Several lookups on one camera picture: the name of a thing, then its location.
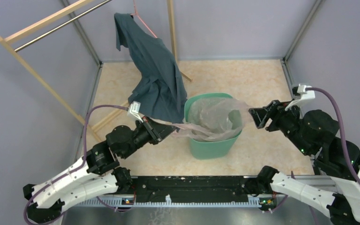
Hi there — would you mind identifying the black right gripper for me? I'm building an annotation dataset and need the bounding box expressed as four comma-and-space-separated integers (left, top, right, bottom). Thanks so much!
247, 97, 312, 155

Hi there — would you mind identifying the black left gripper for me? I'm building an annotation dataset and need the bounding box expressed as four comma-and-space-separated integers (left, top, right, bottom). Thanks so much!
121, 114, 177, 159

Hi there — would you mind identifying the pink plastic trash bag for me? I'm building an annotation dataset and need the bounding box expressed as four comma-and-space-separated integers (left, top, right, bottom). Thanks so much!
156, 97, 253, 142

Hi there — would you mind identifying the green plastic trash bin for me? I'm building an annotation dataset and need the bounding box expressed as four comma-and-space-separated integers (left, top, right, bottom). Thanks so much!
184, 93, 242, 159

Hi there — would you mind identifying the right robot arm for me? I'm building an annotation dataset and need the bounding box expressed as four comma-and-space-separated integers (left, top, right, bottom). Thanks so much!
248, 100, 360, 225

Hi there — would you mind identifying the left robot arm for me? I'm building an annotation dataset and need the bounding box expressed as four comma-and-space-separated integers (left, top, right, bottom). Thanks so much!
23, 116, 176, 225

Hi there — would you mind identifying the dark teal shirt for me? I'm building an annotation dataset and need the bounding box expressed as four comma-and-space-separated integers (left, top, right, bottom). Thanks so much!
114, 13, 187, 123

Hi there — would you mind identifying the pink clothes hanger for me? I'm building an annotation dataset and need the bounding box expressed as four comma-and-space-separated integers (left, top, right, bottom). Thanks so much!
131, 0, 158, 38

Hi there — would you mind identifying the wooden clothes rack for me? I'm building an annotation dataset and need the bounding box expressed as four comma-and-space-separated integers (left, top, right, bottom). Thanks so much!
0, 0, 175, 143

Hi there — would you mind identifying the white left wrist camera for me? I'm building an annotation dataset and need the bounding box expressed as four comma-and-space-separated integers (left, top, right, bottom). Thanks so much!
127, 101, 143, 123

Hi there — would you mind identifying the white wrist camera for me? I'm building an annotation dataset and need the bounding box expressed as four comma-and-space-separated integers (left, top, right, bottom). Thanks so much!
127, 101, 143, 123
285, 84, 315, 111

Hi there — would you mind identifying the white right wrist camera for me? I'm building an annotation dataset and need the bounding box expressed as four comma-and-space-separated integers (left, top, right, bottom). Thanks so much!
285, 84, 315, 111

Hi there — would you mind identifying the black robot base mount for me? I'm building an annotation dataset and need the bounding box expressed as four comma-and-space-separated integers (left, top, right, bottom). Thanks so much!
102, 175, 288, 204

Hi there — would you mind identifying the grey slotted cable duct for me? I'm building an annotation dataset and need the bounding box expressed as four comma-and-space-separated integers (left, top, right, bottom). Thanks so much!
74, 195, 262, 208

